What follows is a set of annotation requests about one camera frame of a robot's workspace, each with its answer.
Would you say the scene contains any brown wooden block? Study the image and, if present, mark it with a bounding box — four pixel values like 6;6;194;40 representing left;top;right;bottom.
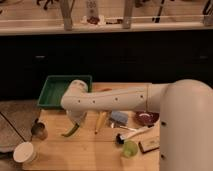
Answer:
138;136;160;154

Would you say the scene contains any red orange vegetable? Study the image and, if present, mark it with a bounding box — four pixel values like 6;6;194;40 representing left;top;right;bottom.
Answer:
97;88;112;92

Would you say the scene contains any blue sponge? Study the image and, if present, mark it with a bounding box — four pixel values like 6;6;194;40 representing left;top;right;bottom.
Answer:
110;111;128;125

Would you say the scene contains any green cup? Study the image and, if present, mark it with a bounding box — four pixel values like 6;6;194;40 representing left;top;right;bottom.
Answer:
122;140;138;158

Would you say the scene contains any metal cup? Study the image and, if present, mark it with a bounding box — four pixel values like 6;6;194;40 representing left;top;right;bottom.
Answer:
31;120;48;140

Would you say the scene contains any green plastic tray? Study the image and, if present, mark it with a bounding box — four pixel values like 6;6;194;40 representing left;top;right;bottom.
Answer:
37;75;92;110

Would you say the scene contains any white handled brush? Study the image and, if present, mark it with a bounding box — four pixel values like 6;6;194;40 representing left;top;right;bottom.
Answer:
115;127;151;144

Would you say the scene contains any yellow banana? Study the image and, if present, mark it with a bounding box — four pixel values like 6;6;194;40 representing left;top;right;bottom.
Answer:
95;111;107;134

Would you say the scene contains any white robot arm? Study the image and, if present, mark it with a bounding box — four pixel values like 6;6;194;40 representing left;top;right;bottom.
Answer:
61;79;213;171

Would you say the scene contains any green pepper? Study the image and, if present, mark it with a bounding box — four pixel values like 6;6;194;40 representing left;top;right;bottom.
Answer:
61;124;80;137

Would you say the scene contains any white round container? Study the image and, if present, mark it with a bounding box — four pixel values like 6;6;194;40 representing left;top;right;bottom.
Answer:
13;142;36;163

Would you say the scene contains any dark red bowl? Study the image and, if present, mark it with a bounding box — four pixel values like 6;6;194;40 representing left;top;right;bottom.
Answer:
134;112;159;126

